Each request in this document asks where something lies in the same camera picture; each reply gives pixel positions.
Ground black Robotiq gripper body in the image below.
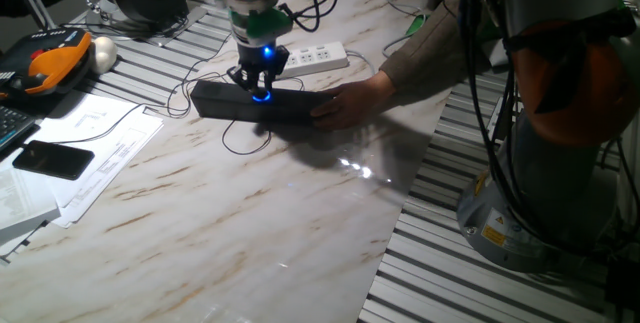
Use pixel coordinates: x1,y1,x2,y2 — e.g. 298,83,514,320
234,42,291,77

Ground black speaker bar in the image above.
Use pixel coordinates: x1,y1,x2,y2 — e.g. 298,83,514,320
189,80,335,127

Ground brown sleeved forearm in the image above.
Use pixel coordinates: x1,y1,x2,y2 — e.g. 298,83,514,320
379,0,494,98

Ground person's bare hand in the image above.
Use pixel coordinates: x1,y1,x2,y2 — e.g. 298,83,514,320
309,70,397,132

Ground white power strip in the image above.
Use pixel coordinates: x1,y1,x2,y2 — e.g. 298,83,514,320
279,41,350,80

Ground white egg-shaped object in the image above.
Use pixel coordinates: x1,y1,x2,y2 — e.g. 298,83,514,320
89,36,119,75

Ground printed white paper sheets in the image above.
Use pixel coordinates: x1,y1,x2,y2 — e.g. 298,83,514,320
29,93,165,229

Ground green cloth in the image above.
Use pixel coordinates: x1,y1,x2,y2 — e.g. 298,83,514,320
404,12,501,47

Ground orange black teach pendant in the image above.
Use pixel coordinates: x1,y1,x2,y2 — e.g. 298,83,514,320
0,27,94,99

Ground black smartphone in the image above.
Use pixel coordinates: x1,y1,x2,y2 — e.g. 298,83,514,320
12,139,96,182

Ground black keyboard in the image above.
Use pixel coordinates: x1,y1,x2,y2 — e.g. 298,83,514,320
0,105,37,153

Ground white paper booklet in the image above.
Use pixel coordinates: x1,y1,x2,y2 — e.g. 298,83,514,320
0,160,62,247

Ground black USB power cable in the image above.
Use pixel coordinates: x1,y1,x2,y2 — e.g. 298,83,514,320
277,75,306,92

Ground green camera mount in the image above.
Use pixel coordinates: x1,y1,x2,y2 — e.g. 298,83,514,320
212,0,295,44

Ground thin black audio cable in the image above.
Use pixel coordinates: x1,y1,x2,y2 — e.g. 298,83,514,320
49,27,276,157

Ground grey metal base plate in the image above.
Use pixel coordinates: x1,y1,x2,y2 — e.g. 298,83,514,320
87,5,209,47

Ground grey power strip cable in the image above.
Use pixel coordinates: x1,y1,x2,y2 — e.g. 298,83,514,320
319,0,426,74

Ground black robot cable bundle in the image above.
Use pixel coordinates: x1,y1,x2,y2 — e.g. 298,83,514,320
457,0,640,264

